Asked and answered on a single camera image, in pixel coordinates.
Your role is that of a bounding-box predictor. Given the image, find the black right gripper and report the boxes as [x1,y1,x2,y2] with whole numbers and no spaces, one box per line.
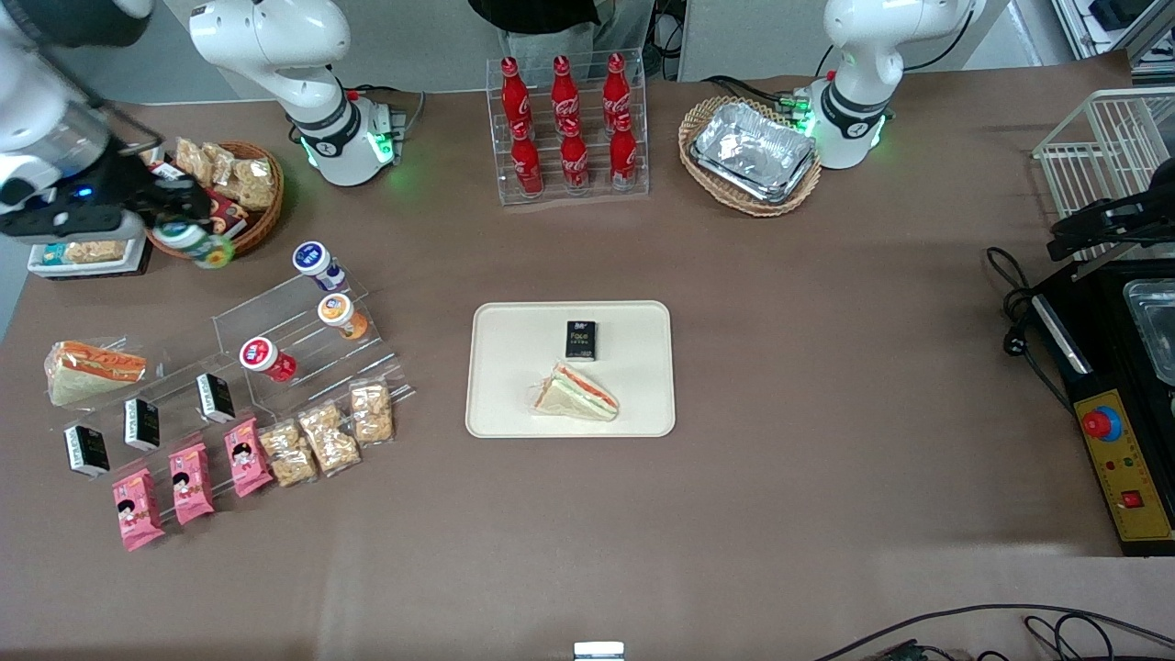
[50,136,214,232]

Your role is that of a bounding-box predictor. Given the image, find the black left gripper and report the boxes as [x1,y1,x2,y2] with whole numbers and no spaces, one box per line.
[1047,181,1175,263]

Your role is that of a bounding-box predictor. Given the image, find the green lid gum bottle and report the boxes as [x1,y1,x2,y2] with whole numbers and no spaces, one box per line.
[151,218,236,271]

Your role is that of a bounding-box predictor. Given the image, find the shiny metal tray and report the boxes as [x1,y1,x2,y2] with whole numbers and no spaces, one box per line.
[1121,277,1175,389]

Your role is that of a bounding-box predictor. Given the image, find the blue lid gum bottle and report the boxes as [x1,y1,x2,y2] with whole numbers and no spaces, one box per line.
[291,240,349,294]

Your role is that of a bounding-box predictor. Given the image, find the red lid gum bottle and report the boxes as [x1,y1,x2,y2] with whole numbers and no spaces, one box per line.
[238,335,300,385]

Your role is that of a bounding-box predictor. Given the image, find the orange lid gum bottle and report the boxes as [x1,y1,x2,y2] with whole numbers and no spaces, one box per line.
[317,292,371,342]

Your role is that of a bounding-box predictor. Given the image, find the cream plastic tray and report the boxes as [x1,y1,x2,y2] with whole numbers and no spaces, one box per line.
[464,299,677,440]

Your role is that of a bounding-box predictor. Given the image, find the red snack box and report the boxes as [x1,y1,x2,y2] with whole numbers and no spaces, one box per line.
[197,188,252,241]

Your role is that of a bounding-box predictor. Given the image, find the clear bag of crackers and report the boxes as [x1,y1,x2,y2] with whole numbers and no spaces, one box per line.
[209,142,277,211]
[174,138,218,185]

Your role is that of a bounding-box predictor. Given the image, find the wicker basket with snacks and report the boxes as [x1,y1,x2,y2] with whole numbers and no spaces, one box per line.
[144,140,286,261]

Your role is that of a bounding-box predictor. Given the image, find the white box with snack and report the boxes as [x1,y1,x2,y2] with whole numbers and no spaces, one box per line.
[26,237,153,282]

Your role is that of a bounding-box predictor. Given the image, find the black sealing machine yellow panel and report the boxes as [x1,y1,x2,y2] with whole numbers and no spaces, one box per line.
[1023,261,1175,559]

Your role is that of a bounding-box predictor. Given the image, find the clear acrylic tiered shelf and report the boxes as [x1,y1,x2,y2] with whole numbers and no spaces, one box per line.
[55,266,417,480]

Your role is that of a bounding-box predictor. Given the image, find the wrapped triangle sandwich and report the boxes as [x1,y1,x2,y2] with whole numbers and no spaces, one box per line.
[43,337,151,409]
[529,360,621,424]

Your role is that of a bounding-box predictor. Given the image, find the metal equipment shelf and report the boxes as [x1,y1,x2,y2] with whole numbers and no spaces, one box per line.
[1050,0,1175,66]

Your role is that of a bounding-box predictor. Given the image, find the pink snack packet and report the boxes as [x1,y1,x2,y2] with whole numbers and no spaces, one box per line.
[110,465,168,554]
[222,415,275,499]
[166,440,218,527]

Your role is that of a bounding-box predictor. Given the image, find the clear bag of nut brittle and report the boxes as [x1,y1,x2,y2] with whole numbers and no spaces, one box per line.
[348,378,397,448]
[295,400,363,477]
[256,418,320,488]

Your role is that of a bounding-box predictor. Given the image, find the red cola bottle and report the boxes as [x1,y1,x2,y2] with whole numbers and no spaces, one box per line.
[499,56,534,130]
[509,119,545,197]
[609,112,639,190]
[560,118,591,193]
[602,51,635,126]
[550,54,582,126]

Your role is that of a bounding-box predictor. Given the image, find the stacked foil containers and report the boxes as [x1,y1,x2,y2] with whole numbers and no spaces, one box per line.
[688,100,821,206]

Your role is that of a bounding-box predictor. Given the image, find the clear acrylic bottle rack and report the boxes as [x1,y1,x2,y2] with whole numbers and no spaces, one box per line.
[484,50,652,207]

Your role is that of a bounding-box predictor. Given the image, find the person in dark shirt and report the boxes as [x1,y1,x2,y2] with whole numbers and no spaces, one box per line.
[467,0,658,89]

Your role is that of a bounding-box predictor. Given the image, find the wicker basket with foil containers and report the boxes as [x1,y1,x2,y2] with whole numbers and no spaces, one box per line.
[677,95,823,219]

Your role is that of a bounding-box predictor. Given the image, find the grey metal handle bar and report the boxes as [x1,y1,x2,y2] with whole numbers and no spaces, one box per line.
[1030,293,1094,376]

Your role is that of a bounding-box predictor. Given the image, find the black power cable with plug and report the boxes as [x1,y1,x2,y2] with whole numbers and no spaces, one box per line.
[984,245,1076,415]

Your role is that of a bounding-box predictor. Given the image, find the white wire rack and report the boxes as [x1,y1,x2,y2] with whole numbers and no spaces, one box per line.
[1032,86,1175,263]

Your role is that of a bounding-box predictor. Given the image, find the long black floor cable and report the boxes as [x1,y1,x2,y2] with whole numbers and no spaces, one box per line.
[811,602,1175,661]

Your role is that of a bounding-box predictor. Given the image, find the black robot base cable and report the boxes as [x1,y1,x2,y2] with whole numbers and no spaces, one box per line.
[701,74,800,107]

